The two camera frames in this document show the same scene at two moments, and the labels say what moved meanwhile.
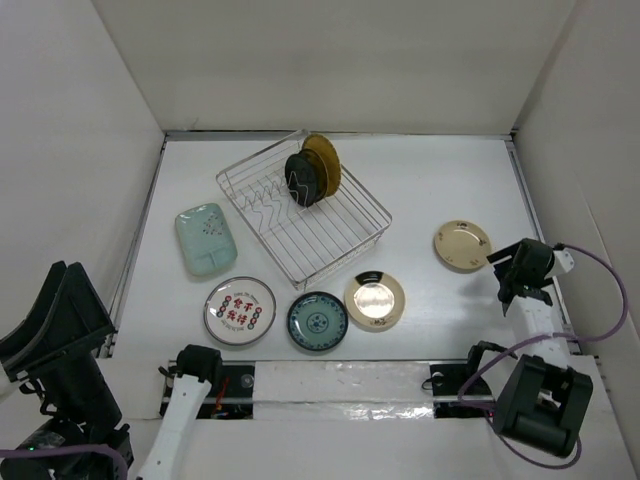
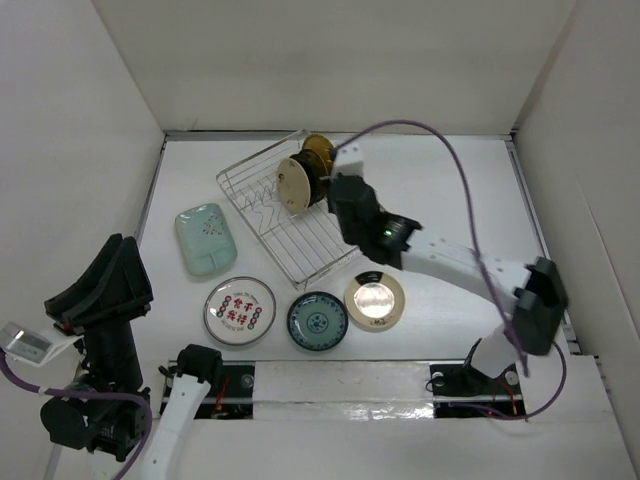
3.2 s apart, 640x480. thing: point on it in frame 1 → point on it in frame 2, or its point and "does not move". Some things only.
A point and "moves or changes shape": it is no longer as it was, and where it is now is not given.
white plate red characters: x=239 y=310 does not move
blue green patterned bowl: x=317 y=321 does not move
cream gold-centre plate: x=374 y=301 does not move
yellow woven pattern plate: x=325 y=148 does not move
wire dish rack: x=305 y=242 does not move
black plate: x=300 y=179 → x=317 y=171
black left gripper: x=78 y=317 → x=126 y=291
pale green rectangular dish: x=206 y=239 does not move
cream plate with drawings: x=462 y=246 moves or changes shape
